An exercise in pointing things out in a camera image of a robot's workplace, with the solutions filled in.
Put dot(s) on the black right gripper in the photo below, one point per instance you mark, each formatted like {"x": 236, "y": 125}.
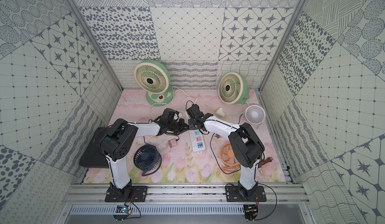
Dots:
{"x": 190, "y": 126}

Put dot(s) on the small white desk fan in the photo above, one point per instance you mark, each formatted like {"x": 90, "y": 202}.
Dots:
{"x": 255, "y": 115}

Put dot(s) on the black flat box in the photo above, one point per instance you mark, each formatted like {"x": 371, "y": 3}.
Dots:
{"x": 92, "y": 158}

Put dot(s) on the navy blue desk fan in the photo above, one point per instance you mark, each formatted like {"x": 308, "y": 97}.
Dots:
{"x": 148, "y": 159}

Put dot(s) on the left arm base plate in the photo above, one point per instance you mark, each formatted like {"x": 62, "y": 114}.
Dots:
{"x": 125, "y": 193}

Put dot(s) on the aluminium rail frame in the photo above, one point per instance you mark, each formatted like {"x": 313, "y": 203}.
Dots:
{"x": 162, "y": 194}

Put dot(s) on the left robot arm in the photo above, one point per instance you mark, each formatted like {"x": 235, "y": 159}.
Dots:
{"x": 114, "y": 141}

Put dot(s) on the pink usb charger plug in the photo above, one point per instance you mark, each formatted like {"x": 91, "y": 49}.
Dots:
{"x": 172, "y": 143}

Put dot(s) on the green cream fan right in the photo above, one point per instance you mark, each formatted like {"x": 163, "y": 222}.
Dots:
{"x": 233, "y": 89}

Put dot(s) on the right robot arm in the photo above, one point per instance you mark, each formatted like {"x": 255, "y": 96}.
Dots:
{"x": 246, "y": 145}

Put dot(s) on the brown small object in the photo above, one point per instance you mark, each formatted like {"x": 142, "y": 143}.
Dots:
{"x": 265, "y": 161}

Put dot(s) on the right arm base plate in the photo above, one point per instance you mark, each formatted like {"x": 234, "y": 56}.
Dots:
{"x": 245, "y": 193}

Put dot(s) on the white power strip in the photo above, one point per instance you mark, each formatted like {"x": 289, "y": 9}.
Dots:
{"x": 197, "y": 141}

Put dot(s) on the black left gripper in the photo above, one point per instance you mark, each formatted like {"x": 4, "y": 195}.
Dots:
{"x": 176, "y": 125}

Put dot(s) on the orange desk fan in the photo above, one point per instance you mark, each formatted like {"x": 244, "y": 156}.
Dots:
{"x": 227, "y": 156}

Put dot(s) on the green cream fan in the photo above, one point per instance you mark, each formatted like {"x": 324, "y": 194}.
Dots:
{"x": 153, "y": 77}
{"x": 233, "y": 89}

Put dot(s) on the green cream fan left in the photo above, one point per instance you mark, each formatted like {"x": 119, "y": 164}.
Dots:
{"x": 153, "y": 77}

